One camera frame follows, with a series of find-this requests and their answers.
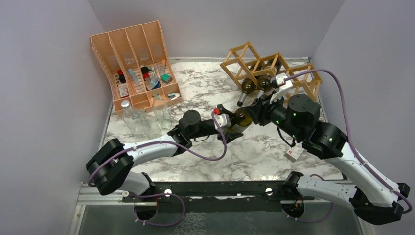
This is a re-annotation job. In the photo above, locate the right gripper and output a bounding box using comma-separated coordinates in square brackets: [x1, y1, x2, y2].
[244, 90, 303, 141]

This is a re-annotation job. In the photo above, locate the green wine bottle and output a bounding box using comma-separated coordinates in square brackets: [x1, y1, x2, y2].
[255, 61, 282, 99]
[227, 107, 253, 133]
[237, 78, 256, 107]

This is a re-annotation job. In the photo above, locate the clear tall glass bottle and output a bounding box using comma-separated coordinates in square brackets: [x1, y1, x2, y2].
[152, 92, 172, 129]

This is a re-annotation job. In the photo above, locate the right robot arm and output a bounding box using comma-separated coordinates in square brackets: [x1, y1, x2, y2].
[244, 94, 410, 225]

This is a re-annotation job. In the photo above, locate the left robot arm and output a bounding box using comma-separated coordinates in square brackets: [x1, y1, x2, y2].
[86, 105, 243, 201]

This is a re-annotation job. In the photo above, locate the wooden wine rack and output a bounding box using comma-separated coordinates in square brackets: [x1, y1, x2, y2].
[220, 41, 323, 101]

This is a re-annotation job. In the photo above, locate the clear glass bottle silver cap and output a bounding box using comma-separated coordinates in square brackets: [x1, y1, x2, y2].
[121, 100, 143, 137]

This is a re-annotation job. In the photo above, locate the red black small bottle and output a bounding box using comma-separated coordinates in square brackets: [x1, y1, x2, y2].
[140, 66, 153, 81]

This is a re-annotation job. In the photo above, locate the small white cardboard box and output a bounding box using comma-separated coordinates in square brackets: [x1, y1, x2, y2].
[284, 145, 305, 163]

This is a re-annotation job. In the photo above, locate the green small box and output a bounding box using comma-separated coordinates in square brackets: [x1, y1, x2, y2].
[161, 74, 173, 84]

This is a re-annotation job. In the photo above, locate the orange plastic file organizer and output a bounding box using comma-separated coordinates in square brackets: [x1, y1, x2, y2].
[90, 21, 183, 116]

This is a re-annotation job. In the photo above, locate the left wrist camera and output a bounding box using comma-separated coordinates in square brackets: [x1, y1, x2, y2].
[212, 108, 231, 131]

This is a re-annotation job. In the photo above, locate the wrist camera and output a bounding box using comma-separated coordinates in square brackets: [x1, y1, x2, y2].
[212, 108, 231, 131]
[270, 73, 293, 104]

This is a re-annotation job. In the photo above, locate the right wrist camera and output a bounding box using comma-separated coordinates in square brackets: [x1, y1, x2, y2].
[270, 73, 293, 104]

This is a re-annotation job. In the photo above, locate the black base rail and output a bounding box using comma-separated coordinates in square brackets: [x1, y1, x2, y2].
[77, 180, 349, 215]

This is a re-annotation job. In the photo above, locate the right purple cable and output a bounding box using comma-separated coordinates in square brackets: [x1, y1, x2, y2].
[285, 69, 413, 215]

